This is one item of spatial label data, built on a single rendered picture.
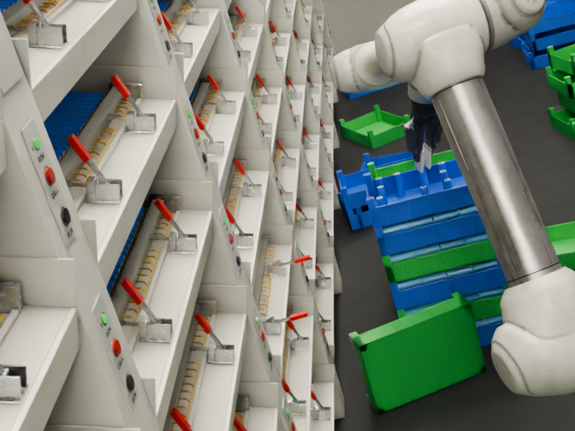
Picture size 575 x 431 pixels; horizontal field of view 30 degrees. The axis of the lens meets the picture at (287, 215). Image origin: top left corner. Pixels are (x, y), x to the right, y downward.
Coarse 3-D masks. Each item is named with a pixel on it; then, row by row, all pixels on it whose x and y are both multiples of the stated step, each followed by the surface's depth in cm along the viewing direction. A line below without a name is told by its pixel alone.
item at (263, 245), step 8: (264, 240) 248; (264, 248) 244; (264, 256) 240; (272, 256) 244; (256, 272) 232; (256, 280) 228; (256, 288) 225; (256, 296) 221; (256, 304) 218; (264, 304) 221
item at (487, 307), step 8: (504, 288) 276; (496, 296) 277; (472, 304) 278; (480, 304) 278; (488, 304) 278; (496, 304) 278; (400, 312) 279; (472, 312) 279; (480, 312) 279; (488, 312) 279; (496, 312) 279
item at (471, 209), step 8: (464, 208) 269; (472, 208) 269; (424, 216) 272; (440, 216) 270; (448, 216) 270; (456, 216) 270; (400, 224) 271; (408, 224) 271; (416, 224) 271; (424, 224) 271; (384, 232) 272; (392, 232) 272
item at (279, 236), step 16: (272, 224) 250; (272, 240) 252; (288, 240) 251; (288, 256) 246; (288, 272) 238; (272, 288) 230; (288, 288) 236; (272, 304) 223; (272, 336) 211; (272, 352) 205
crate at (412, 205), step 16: (368, 176) 284; (416, 176) 286; (432, 176) 286; (448, 176) 286; (368, 192) 281; (416, 192) 284; (432, 192) 281; (448, 192) 266; (464, 192) 266; (384, 208) 268; (400, 208) 268; (416, 208) 268; (432, 208) 268; (448, 208) 268; (384, 224) 270
